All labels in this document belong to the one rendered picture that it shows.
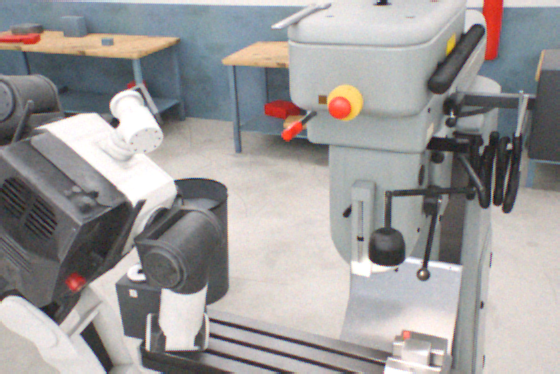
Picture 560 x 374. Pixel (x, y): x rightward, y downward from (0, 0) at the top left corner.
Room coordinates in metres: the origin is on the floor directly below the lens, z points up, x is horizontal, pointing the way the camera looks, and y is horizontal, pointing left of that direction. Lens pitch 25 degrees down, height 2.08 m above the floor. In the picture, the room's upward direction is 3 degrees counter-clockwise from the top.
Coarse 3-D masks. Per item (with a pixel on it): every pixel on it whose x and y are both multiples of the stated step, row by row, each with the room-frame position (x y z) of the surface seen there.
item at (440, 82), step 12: (480, 24) 1.39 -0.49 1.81; (468, 36) 1.27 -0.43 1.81; (480, 36) 1.32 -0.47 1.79; (456, 48) 1.17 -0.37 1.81; (468, 48) 1.19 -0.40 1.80; (444, 60) 1.10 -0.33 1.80; (456, 60) 1.09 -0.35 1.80; (444, 72) 1.01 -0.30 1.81; (456, 72) 1.05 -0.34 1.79; (432, 84) 1.00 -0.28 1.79; (444, 84) 0.99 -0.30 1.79
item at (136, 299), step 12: (132, 276) 1.47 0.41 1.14; (144, 276) 1.47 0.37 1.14; (120, 288) 1.45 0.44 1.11; (132, 288) 1.44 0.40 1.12; (144, 288) 1.43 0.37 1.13; (156, 288) 1.42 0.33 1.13; (120, 300) 1.46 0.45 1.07; (132, 300) 1.44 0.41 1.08; (144, 300) 1.43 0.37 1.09; (156, 300) 1.41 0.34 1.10; (120, 312) 1.46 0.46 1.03; (132, 312) 1.44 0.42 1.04; (144, 312) 1.43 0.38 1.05; (156, 312) 1.41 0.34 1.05; (204, 312) 1.47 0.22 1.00; (132, 324) 1.45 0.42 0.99; (144, 324) 1.43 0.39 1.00; (132, 336) 1.45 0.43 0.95; (144, 336) 1.43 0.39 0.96
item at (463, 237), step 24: (480, 120) 1.54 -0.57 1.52; (456, 168) 1.51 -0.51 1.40; (456, 216) 1.50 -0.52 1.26; (480, 216) 1.53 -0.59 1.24; (456, 240) 1.50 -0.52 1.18; (480, 240) 1.56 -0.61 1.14; (480, 264) 1.56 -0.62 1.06; (480, 288) 1.55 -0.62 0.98; (480, 312) 1.58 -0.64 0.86; (456, 336) 1.49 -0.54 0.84; (480, 336) 1.63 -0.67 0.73; (456, 360) 1.49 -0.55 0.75; (480, 360) 1.68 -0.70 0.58
